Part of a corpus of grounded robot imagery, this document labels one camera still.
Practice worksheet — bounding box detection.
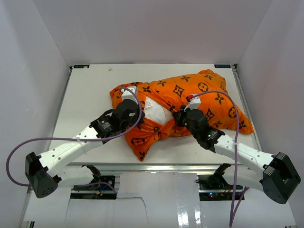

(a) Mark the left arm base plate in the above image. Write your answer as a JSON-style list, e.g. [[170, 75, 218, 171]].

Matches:
[[70, 165, 119, 200]]

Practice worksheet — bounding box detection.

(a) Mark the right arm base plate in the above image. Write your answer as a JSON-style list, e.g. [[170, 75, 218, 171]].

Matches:
[[195, 163, 233, 201]]

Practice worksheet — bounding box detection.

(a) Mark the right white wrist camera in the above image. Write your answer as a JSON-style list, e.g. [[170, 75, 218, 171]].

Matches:
[[184, 94, 201, 112]]

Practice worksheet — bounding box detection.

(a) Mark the white pillow insert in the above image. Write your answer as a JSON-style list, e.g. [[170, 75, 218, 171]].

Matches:
[[144, 96, 173, 125]]

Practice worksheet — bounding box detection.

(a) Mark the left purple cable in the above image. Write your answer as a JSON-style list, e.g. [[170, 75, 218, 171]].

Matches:
[[5, 86, 143, 195]]

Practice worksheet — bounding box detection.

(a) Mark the purple cable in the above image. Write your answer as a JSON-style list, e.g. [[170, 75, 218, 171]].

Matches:
[[5, 86, 143, 195], [187, 91, 250, 228]]

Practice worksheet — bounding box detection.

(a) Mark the right blue corner label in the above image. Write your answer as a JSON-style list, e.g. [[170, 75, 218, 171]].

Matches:
[[214, 64, 231, 68]]

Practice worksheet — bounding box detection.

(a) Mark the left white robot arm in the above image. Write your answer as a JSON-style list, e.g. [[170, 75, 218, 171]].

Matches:
[[25, 99, 143, 199]]

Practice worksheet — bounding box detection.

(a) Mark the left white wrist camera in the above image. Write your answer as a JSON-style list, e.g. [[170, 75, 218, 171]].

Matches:
[[120, 86, 137, 101]]

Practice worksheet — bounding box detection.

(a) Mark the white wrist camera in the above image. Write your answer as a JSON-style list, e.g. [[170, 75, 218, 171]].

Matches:
[[120, 86, 137, 101], [184, 94, 201, 112]]

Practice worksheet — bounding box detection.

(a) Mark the orange patterned pillowcase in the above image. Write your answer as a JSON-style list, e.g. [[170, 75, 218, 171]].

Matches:
[[109, 69, 254, 162]]

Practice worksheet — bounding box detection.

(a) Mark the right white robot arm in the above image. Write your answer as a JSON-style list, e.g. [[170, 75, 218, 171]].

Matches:
[[173, 105, 301, 204]]

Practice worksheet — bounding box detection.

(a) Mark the left blue corner label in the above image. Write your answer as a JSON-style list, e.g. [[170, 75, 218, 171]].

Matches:
[[73, 64, 90, 69]]

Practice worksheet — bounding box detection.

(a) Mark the blue corner label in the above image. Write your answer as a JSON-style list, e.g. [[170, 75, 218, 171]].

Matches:
[[73, 64, 90, 69], [214, 64, 231, 68]]

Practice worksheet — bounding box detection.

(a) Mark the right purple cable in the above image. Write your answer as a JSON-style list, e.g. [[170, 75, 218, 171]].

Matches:
[[187, 91, 250, 228]]

